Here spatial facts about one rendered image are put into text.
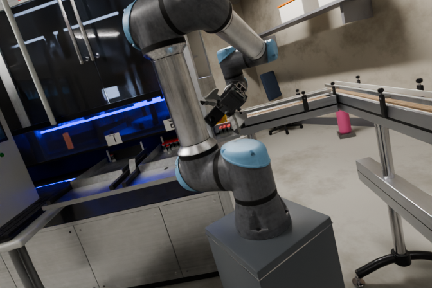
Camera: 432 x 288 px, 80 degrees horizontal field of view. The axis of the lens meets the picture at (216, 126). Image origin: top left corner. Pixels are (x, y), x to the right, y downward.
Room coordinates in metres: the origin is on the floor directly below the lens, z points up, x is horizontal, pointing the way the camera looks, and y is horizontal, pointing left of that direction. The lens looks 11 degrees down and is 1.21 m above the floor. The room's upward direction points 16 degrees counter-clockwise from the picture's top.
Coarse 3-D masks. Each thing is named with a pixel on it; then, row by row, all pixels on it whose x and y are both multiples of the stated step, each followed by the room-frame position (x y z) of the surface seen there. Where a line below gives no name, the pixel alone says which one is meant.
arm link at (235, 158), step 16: (224, 144) 0.66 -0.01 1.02; (240, 144) 0.64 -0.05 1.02; (256, 144) 0.62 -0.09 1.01; (224, 160) 0.62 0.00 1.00; (240, 160) 0.58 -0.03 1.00; (256, 160) 0.58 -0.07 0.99; (224, 176) 0.61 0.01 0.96; (240, 176) 0.59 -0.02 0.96; (256, 176) 0.58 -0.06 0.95; (272, 176) 0.61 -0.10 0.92; (240, 192) 0.59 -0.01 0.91; (256, 192) 0.58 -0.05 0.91; (272, 192) 0.59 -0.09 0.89
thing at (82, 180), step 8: (144, 152) 1.40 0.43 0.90; (104, 160) 1.46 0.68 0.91; (120, 160) 1.46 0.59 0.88; (128, 160) 1.40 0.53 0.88; (96, 168) 1.37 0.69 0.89; (104, 168) 1.36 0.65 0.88; (112, 168) 1.31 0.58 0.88; (120, 168) 1.27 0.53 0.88; (80, 176) 1.23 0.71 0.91; (88, 176) 1.28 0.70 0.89; (96, 176) 1.14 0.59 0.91; (104, 176) 1.13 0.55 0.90; (112, 176) 1.13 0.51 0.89; (72, 184) 1.15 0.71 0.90; (80, 184) 1.15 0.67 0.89; (88, 184) 1.14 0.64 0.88
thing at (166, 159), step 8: (160, 144) 1.45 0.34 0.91; (152, 152) 1.30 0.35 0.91; (160, 152) 1.37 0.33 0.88; (176, 152) 1.28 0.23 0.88; (144, 160) 1.18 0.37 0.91; (152, 160) 1.26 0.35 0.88; (160, 160) 1.10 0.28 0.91; (168, 160) 1.09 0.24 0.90; (144, 168) 1.11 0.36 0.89; (152, 168) 1.10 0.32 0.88
